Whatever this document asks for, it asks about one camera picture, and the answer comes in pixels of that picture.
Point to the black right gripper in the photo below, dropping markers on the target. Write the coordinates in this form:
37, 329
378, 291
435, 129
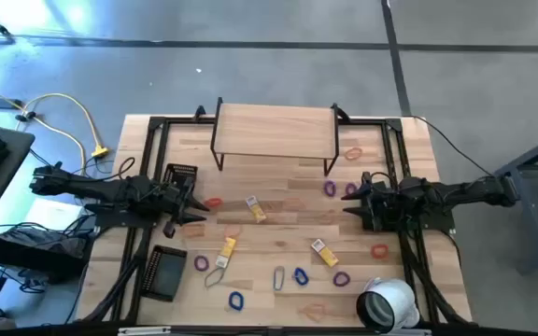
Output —
381, 207

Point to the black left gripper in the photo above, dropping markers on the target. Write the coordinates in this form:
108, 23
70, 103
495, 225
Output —
173, 198

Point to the purple coil wristband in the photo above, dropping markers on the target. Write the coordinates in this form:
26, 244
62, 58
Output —
347, 190
195, 263
325, 188
341, 284

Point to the red coil wristband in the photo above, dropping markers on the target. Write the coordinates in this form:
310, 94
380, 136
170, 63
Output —
213, 199

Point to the orange coil wristband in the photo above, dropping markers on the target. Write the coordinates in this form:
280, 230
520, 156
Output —
379, 246

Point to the yellow staple box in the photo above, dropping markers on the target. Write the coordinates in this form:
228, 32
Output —
226, 249
256, 210
325, 253

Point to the grey rubber band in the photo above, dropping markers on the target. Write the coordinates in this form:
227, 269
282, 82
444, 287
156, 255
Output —
205, 283

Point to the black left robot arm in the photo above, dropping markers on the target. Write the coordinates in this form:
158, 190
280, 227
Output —
87, 186

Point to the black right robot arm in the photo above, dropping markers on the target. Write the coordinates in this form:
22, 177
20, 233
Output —
460, 191

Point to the black mesh basket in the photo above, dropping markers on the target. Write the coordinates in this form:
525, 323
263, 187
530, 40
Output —
178, 172

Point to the black mesh flat tray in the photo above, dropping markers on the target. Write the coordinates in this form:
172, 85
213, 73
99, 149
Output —
166, 275

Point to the white cylinder with dark lens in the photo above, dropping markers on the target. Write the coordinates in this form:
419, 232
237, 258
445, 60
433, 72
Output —
395, 296

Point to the wooden shelf riser black legs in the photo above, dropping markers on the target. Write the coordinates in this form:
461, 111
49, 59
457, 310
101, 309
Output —
273, 130

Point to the white flat box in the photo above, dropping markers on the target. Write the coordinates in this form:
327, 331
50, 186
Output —
52, 212

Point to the dark grey bag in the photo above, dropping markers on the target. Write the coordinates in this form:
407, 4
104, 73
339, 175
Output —
40, 238

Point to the grey-blue metal table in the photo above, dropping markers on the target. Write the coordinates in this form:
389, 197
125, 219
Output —
523, 224

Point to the black side table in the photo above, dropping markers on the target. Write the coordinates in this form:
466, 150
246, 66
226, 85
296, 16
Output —
3, 186

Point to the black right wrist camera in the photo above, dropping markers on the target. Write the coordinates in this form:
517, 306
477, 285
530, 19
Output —
367, 178

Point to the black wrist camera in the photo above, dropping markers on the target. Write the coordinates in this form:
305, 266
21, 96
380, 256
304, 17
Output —
169, 229
367, 178

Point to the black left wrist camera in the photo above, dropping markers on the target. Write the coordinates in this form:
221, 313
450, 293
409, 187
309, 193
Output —
169, 229

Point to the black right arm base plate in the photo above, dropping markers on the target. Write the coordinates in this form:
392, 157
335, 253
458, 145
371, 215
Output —
437, 221

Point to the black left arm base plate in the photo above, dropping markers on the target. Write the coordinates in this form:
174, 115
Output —
110, 219

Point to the black metal table frame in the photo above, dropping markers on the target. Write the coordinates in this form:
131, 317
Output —
180, 122

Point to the silver metal bracket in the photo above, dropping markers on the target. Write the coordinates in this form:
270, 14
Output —
145, 331

